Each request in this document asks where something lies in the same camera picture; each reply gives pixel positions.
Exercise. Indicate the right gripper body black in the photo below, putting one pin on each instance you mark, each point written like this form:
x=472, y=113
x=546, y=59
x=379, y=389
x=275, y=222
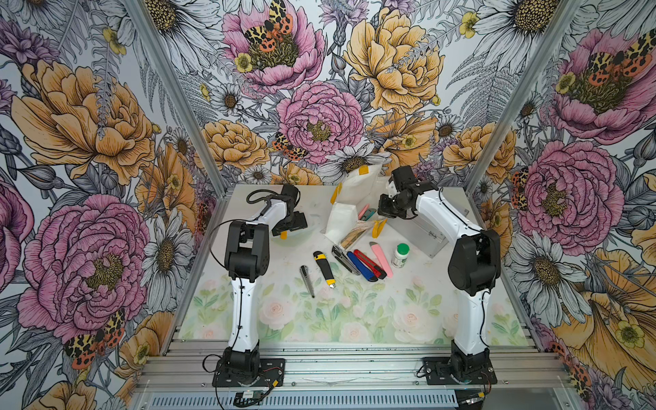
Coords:
x=394, y=206

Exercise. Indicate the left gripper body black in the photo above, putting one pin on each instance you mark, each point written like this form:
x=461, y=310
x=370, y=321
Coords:
x=290, y=222

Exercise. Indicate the pink grey utility knife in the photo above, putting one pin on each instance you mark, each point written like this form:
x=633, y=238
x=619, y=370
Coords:
x=363, y=211

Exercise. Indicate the black yellow utility knife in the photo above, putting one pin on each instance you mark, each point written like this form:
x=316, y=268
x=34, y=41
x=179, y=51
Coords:
x=325, y=267

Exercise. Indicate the small grey art knife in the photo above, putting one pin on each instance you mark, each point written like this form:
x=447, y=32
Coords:
x=304, y=271

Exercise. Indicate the teal utility knife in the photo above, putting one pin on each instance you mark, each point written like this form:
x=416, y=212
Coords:
x=368, y=214

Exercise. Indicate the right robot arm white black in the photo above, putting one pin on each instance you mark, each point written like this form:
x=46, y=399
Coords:
x=473, y=269

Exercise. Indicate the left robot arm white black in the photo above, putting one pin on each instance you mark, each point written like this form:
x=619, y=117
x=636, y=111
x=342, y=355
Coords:
x=247, y=258

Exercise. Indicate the grey metal utility knife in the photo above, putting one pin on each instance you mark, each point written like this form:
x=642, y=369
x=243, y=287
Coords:
x=343, y=259

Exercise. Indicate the red utility knife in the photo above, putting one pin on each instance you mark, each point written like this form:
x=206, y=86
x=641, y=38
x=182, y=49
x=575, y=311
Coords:
x=376, y=270

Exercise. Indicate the blue utility knife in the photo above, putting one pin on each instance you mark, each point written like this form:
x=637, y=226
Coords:
x=366, y=272

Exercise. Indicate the silver aluminium case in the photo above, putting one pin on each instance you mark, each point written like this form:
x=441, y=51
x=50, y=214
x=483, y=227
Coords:
x=421, y=234

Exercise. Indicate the white bottle green cap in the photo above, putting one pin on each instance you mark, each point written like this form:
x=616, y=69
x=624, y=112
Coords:
x=401, y=255

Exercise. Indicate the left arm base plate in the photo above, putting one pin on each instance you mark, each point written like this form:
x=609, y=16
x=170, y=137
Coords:
x=264, y=374

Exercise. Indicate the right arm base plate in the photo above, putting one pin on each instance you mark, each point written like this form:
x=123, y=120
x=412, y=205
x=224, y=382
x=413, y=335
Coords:
x=442, y=371

